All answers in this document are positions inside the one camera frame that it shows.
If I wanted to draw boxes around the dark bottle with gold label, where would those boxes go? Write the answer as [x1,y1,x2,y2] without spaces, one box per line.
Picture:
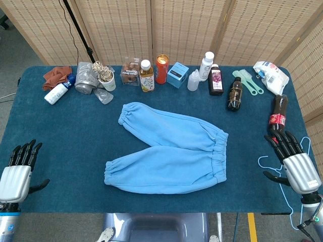
[227,77,243,112]

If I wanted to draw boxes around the white plastic bag package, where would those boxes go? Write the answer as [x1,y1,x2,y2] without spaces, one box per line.
[253,60,290,96]

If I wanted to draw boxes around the bamboo folding screen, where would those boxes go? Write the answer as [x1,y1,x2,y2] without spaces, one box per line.
[0,0,323,152]

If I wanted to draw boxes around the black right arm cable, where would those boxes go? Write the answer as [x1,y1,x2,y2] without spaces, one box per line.
[297,218,319,231]

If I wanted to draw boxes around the light blue wire hanger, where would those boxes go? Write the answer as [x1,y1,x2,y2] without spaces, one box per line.
[257,137,311,230]

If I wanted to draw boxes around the black tripod stand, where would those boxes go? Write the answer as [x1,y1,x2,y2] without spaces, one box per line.
[62,0,96,63]

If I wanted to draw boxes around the thin black hanging cable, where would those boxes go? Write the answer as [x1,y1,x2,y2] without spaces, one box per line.
[58,0,79,63]

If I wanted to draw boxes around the mint green brush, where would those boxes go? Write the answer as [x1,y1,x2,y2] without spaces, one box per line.
[238,69,265,95]

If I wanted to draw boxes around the small translucent squeeze bottle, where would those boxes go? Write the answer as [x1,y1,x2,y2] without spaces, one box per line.
[187,69,201,91]

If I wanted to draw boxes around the white paper cup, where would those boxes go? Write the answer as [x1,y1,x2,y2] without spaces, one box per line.
[97,72,117,92]

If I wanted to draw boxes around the rust brown cloth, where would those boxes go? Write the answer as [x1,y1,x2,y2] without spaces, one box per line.
[42,66,73,91]

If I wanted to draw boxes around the dark purple juice bottle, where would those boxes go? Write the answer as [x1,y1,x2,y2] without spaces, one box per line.
[208,64,225,96]

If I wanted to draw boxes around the light blue cardboard box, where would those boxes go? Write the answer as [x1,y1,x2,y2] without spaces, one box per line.
[167,62,190,89]

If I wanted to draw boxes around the cola bottle with red label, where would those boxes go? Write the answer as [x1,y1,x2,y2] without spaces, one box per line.
[267,94,289,139]

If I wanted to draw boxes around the mint green comb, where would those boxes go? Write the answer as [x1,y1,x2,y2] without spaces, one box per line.
[232,70,258,96]

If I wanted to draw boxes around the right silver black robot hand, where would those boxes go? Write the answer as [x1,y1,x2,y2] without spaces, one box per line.
[263,130,322,195]

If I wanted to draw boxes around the clear box of brown pieces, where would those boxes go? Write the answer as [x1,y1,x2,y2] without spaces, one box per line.
[121,57,141,87]

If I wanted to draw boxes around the light blue sweatpants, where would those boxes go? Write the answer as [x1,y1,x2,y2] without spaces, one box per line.
[103,101,230,195]

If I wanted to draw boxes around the white tube with blue cap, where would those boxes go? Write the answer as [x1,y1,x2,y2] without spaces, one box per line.
[44,74,76,105]

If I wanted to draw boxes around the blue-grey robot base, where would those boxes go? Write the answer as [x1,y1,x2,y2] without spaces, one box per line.
[97,212,220,242]

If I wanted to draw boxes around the tall white plastic bottle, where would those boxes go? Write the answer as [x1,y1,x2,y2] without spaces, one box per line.
[198,51,214,82]

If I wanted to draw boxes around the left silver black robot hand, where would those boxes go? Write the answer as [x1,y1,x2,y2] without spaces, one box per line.
[0,139,50,204]

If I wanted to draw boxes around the yellow tea bottle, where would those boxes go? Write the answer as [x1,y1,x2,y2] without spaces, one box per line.
[139,59,155,93]

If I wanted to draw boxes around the orange drink can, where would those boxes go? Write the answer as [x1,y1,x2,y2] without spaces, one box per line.
[154,54,169,85]

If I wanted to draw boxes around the silver metal rod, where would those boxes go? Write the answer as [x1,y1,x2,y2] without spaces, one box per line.
[216,212,224,237]

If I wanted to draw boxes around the dark teal table cloth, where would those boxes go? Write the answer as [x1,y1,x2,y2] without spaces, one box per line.
[0,65,319,214]

